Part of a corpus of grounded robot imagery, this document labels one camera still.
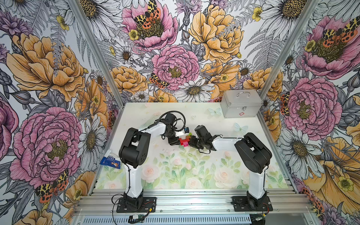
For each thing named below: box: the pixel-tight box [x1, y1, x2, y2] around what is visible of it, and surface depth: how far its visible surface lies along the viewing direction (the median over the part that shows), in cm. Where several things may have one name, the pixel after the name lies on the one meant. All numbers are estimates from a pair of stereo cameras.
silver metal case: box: [220, 89, 263, 119], surface depth 107 cm
